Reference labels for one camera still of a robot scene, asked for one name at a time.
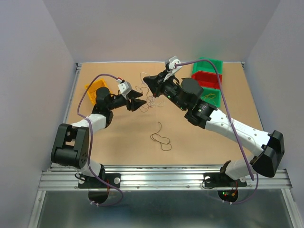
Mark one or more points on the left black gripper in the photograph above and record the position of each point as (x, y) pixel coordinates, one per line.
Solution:
(135, 103)

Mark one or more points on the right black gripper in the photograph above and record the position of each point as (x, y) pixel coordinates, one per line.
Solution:
(156, 83)

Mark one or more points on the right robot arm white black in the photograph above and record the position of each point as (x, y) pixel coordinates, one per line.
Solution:
(267, 148)

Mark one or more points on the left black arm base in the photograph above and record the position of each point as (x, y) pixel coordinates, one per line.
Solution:
(86, 182)

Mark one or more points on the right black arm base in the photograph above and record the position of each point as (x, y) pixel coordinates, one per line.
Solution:
(221, 180)

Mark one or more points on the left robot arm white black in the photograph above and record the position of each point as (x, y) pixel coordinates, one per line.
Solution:
(73, 142)

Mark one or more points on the yellow plastic bin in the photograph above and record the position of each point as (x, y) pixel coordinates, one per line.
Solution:
(93, 89)

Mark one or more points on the red plastic bin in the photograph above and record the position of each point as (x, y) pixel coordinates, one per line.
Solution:
(206, 79)

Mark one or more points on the far green plastic bin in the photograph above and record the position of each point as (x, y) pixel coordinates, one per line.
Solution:
(207, 67)

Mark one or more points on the green plastic bin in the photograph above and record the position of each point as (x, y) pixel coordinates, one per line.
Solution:
(207, 67)
(212, 96)

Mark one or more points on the near green plastic bin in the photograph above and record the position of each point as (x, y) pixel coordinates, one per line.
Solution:
(212, 96)

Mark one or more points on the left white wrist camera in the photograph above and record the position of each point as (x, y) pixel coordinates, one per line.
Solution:
(124, 87)

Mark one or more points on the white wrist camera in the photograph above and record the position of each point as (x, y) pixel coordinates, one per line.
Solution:
(172, 67)
(124, 87)

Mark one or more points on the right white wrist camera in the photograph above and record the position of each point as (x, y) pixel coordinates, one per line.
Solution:
(172, 67)

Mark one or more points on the aluminium mounting rail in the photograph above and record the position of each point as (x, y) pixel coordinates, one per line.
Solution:
(133, 178)

